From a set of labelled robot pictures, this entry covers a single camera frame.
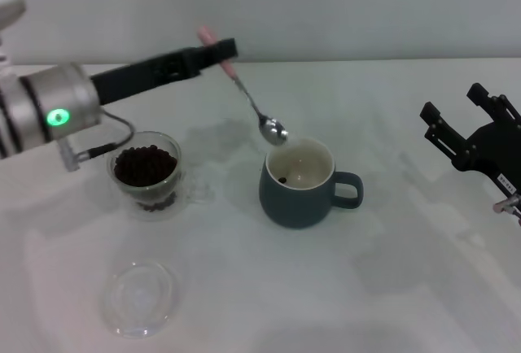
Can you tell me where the heap of coffee beans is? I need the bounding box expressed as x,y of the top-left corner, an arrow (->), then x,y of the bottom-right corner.
114,146 -> 179,212

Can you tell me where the dark teal ceramic mug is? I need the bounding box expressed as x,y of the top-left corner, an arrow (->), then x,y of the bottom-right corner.
259,136 -> 365,231

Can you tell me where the double-wall glass cup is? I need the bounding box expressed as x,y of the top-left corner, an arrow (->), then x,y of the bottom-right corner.
106,131 -> 211,222

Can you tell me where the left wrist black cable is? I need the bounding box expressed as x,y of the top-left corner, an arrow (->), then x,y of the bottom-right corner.
60,109 -> 136,172

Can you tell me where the clear glass saucer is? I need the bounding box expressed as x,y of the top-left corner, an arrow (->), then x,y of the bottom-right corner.
101,261 -> 181,338

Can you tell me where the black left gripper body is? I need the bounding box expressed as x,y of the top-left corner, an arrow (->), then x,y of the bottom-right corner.
89,46 -> 203,107

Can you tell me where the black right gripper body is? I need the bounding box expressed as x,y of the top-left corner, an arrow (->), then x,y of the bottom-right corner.
451,117 -> 521,200

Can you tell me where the pink-handled metal spoon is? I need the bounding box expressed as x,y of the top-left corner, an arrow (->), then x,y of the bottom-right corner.
197,25 -> 291,148

